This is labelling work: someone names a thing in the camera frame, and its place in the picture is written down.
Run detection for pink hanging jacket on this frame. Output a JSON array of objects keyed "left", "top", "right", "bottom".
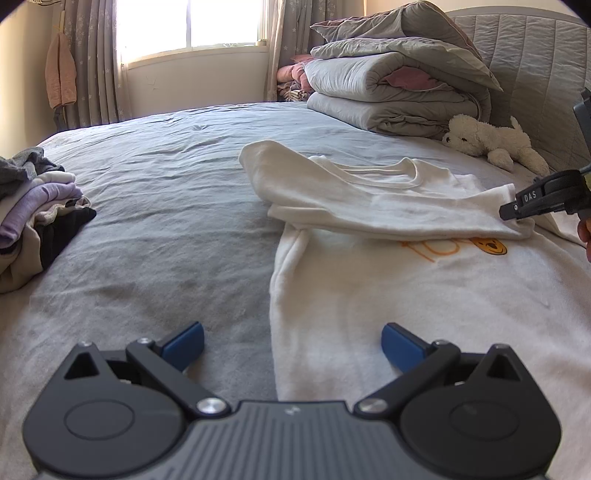
[{"left": 45, "top": 32, "right": 78, "bottom": 110}]

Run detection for purple garment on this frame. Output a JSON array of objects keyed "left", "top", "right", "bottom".
[{"left": 0, "top": 181, "right": 84, "bottom": 247}]

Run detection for white long-sleeve shirt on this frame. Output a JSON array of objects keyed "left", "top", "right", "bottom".
[{"left": 239, "top": 140, "right": 591, "bottom": 480}]

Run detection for window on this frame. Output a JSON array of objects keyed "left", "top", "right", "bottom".
[{"left": 115, "top": 0, "right": 269, "bottom": 65}]

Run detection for person's right hand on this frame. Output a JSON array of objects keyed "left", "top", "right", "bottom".
[{"left": 577, "top": 217, "right": 591, "bottom": 264}]

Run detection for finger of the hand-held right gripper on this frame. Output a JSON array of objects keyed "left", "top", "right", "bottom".
[{"left": 499, "top": 170, "right": 585, "bottom": 221}]

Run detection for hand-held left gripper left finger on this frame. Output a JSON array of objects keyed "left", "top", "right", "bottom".
[{"left": 62, "top": 322, "right": 232, "bottom": 418}]

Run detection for grey quilted headboard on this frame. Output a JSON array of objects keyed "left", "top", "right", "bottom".
[{"left": 445, "top": 7, "right": 591, "bottom": 176}]

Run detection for pile of pink clothes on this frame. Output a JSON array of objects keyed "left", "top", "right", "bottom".
[{"left": 276, "top": 54, "right": 319, "bottom": 102}]

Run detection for white plush dog toy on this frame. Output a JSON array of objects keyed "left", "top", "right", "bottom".
[{"left": 442, "top": 114, "right": 551, "bottom": 176}]

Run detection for black garment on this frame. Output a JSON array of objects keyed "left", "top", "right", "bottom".
[{"left": 39, "top": 206, "right": 98, "bottom": 271}]

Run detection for cream garment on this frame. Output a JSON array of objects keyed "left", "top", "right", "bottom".
[{"left": 0, "top": 196, "right": 90, "bottom": 294}]

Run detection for grey star-print curtain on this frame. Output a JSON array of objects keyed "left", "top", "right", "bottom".
[
  {"left": 60, "top": 0, "right": 132, "bottom": 130},
  {"left": 265, "top": 0, "right": 365, "bottom": 103}
]

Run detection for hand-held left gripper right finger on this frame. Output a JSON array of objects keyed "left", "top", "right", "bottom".
[{"left": 353, "top": 323, "right": 525, "bottom": 418}]

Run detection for bed with grey sheet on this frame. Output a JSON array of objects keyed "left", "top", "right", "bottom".
[{"left": 0, "top": 102, "right": 591, "bottom": 480}]

